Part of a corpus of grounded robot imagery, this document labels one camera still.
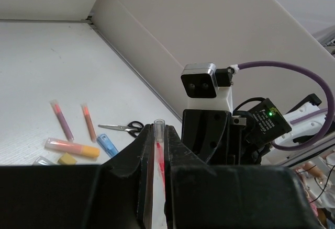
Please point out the purple marker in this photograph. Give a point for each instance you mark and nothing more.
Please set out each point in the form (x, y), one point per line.
(63, 123)

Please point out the brown orange marker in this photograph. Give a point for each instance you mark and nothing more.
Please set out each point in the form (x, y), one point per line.
(89, 122)

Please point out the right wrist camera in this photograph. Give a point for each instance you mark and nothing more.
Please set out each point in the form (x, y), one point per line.
(208, 87)

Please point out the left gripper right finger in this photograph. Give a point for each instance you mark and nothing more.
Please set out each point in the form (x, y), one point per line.
(185, 173)

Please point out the green highlighter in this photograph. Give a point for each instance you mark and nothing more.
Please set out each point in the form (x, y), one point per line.
(42, 161)

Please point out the red pen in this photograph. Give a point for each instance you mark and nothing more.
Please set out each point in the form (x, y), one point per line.
(158, 216)

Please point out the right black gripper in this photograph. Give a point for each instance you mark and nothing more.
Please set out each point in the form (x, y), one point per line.
(217, 137)

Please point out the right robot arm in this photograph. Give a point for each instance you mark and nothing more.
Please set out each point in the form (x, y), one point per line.
(251, 133)

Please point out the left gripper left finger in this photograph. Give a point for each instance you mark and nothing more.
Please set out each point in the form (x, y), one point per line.
(127, 185)

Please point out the yellow eraser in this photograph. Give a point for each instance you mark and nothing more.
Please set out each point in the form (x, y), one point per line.
(67, 159)

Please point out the blue correction tape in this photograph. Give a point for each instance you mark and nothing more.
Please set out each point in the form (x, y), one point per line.
(107, 145)

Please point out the black handled scissors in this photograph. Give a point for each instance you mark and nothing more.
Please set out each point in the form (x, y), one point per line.
(133, 128)

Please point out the orange highlighter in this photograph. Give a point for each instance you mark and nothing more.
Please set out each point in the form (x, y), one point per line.
(70, 147)

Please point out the aluminium rail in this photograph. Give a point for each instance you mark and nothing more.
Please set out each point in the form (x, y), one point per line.
(171, 110)

